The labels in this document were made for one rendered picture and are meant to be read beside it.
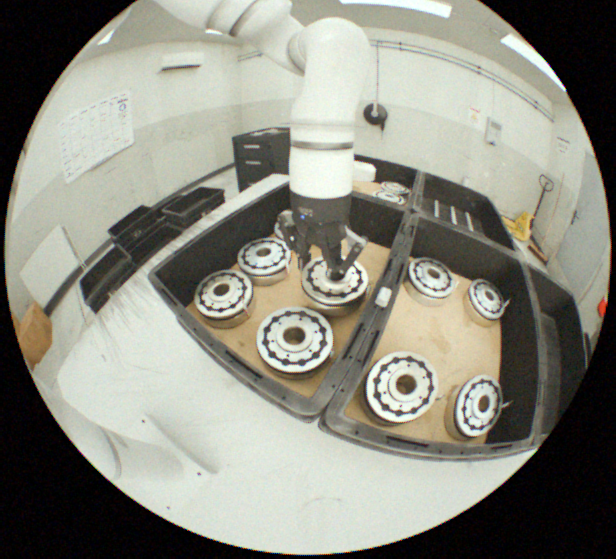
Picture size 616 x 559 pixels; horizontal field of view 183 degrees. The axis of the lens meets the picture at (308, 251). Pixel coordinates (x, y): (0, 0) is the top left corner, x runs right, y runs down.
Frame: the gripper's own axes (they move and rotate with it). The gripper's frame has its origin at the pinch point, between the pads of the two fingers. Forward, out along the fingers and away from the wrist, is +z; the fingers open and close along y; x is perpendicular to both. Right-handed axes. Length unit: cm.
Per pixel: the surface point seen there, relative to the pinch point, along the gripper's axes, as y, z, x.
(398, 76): -62, -97, 317
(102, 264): -120, 32, -46
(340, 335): 7.9, 4.7, -5.5
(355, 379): 13.1, -5.2, -14.1
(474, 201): 30, -2, 61
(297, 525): 25, 18, -41
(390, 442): 19.0, -5.2, -18.2
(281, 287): -5.4, 4.7, -3.1
